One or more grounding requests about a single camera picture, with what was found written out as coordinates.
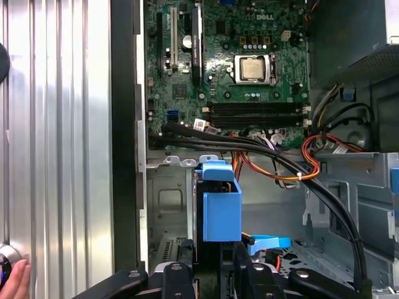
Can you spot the CPU socket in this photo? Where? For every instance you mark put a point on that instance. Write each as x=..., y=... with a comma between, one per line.
x=236, y=70

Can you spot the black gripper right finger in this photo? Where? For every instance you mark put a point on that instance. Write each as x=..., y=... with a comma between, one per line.
x=258, y=280

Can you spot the coin cell battery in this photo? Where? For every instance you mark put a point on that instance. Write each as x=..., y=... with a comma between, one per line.
x=187, y=42

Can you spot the black expansion slot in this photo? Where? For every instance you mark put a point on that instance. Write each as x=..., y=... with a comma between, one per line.
x=159, y=40

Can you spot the black PC case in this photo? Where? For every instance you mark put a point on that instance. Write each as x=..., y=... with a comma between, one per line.
x=124, y=124

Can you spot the person hand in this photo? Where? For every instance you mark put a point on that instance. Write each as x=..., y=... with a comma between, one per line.
x=15, y=280

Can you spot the silver CPU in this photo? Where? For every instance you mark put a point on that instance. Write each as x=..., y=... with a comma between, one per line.
x=254, y=68

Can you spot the small blue plastic clip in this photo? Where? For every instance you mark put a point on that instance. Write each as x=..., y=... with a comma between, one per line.
x=348, y=95

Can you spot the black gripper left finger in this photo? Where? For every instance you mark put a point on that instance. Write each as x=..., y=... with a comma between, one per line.
x=177, y=280

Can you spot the black round knob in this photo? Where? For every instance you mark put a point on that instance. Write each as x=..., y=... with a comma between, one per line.
x=3, y=62

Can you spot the white expansion slot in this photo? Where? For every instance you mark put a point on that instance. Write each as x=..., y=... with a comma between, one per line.
x=173, y=34

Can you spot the green motherboard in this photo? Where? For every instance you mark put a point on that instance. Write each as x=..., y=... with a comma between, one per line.
x=274, y=93

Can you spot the black RAM slot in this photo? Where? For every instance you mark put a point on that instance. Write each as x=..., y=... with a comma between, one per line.
x=258, y=108
x=258, y=122

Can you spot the blue drive latch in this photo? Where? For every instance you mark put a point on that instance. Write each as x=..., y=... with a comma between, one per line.
x=395, y=187

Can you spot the hard disk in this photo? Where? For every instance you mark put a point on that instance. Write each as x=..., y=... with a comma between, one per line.
x=221, y=215

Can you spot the metal disk bay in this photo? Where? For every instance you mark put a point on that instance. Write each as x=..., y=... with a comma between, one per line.
x=168, y=199

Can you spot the grey power supply unit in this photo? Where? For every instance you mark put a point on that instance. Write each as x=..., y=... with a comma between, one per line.
x=343, y=31

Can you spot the black graphics card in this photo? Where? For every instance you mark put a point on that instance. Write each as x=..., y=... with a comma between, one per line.
x=197, y=46

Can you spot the metal drive cage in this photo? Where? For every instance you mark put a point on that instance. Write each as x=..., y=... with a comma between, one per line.
x=374, y=193

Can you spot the blue board port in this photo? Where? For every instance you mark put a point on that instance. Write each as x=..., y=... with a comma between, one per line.
x=172, y=115

